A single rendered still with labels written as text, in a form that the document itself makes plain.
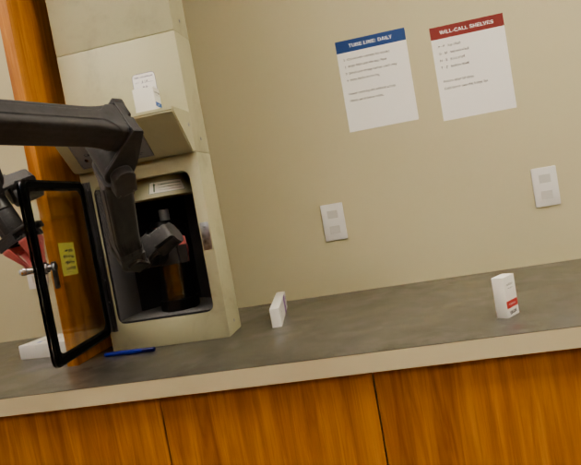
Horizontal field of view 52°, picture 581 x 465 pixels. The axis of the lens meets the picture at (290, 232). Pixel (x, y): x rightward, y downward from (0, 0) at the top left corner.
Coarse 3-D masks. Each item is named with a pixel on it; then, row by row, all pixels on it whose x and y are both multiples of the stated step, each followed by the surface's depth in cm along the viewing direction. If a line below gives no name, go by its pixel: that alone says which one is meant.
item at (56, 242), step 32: (32, 192) 126; (64, 192) 141; (64, 224) 138; (32, 256) 122; (64, 256) 135; (64, 288) 133; (96, 288) 149; (64, 320) 130; (96, 320) 146; (64, 352) 128
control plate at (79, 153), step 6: (144, 138) 142; (144, 144) 143; (72, 150) 145; (78, 150) 145; (84, 150) 145; (144, 150) 145; (150, 150) 145; (78, 156) 146; (84, 156) 146; (144, 156) 146; (78, 162) 148; (84, 162) 148; (90, 162) 148; (84, 168) 149
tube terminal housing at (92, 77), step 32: (64, 64) 151; (96, 64) 150; (128, 64) 148; (160, 64) 147; (192, 64) 156; (64, 96) 152; (96, 96) 151; (128, 96) 149; (160, 96) 148; (192, 96) 151; (192, 128) 147; (160, 160) 149; (192, 160) 148; (224, 256) 156; (224, 288) 152; (160, 320) 153; (192, 320) 151; (224, 320) 150
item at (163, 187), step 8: (160, 176) 154; (168, 176) 154; (176, 176) 155; (184, 176) 158; (136, 184) 157; (144, 184) 154; (152, 184) 153; (160, 184) 153; (168, 184) 153; (176, 184) 154; (184, 184) 156; (136, 192) 155; (144, 192) 153; (152, 192) 152; (160, 192) 152; (168, 192) 152; (176, 192) 153; (184, 192) 154; (192, 192) 157; (136, 200) 154; (144, 200) 165; (152, 200) 167
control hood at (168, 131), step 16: (144, 112) 137; (160, 112) 136; (176, 112) 138; (144, 128) 140; (160, 128) 140; (176, 128) 140; (160, 144) 143; (176, 144) 143; (192, 144) 145; (144, 160) 148
